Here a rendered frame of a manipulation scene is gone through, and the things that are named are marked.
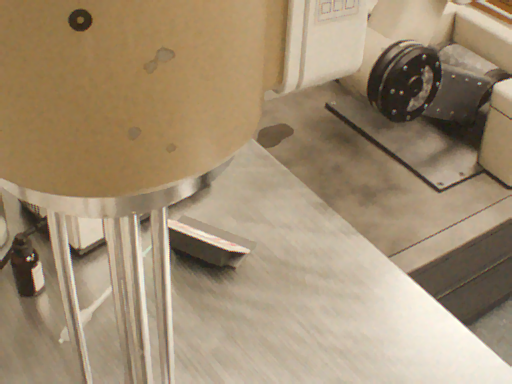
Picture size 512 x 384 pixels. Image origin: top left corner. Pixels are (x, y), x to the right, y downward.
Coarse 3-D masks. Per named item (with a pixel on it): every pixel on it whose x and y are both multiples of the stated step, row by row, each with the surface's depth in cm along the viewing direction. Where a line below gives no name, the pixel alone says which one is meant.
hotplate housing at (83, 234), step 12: (24, 204) 80; (36, 216) 79; (72, 216) 72; (144, 216) 80; (72, 228) 73; (84, 228) 73; (96, 228) 75; (72, 240) 74; (84, 240) 74; (96, 240) 76; (84, 252) 75
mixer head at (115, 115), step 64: (0, 0) 17; (64, 0) 17; (128, 0) 17; (192, 0) 18; (256, 0) 20; (320, 0) 22; (0, 64) 18; (64, 64) 18; (128, 64) 18; (192, 64) 19; (256, 64) 22; (320, 64) 23; (0, 128) 19; (64, 128) 19; (128, 128) 19; (192, 128) 20; (64, 192) 20; (128, 192) 20; (192, 192) 22
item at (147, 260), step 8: (144, 240) 75; (144, 248) 76; (144, 256) 76; (152, 256) 76; (144, 264) 75; (152, 264) 75; (144, 272) 74; (152, 272) 74; (144, 280) 71; (152, 280) 71; (144, 288) 72; (152, 288) 72
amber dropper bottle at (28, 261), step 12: (24, 240) 67; (12, 252) 68; (24, 252) 67; (36, 252) 69; (12, 264) 68; (24, 264) 68; (36, 264) 68; (24, 276) 68; (36, 276) 69; (24, 288) 69; (36, 288) 70
